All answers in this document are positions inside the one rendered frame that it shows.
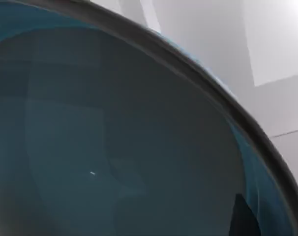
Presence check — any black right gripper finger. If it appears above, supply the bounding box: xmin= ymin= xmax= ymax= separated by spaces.
xmin=228 ymin=193 xmax=262 ymax=236

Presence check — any blue bowl with dark rim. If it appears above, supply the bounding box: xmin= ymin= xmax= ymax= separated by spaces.
xmin=0 ymin=0 xmax=298 ymax=236

